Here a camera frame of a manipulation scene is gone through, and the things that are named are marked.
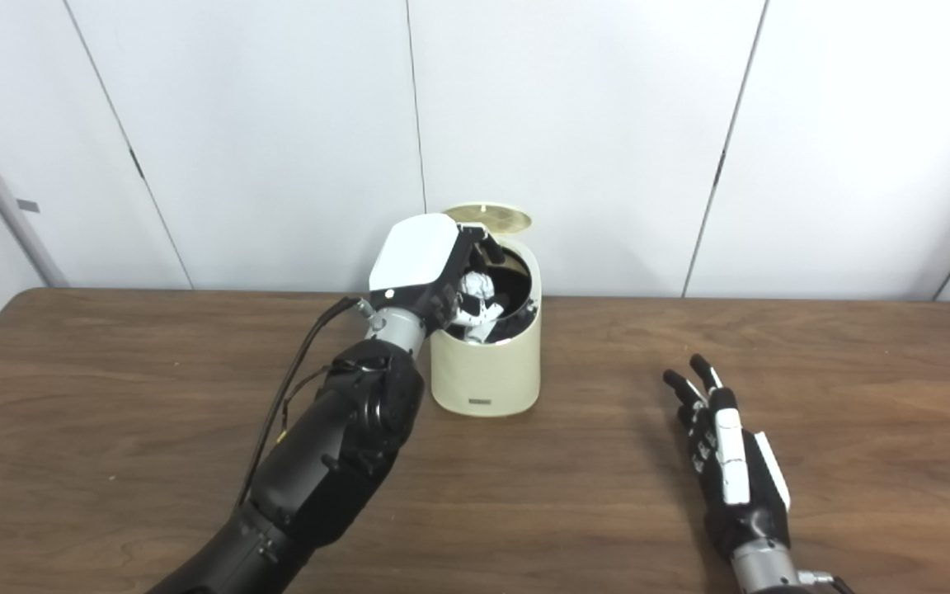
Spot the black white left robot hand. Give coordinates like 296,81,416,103
369,213,507,345

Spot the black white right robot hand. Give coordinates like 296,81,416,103
663,355,792,562

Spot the white paper ball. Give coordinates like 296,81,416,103
459,272,496,318

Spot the cream round bin lid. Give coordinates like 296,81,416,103
442,203,533,236

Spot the cream-colored round bin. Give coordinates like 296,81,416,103
430,203,542,417

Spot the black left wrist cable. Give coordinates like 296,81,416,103
236,297,373,506

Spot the gray wall trim post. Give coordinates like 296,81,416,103
0,95,69,288

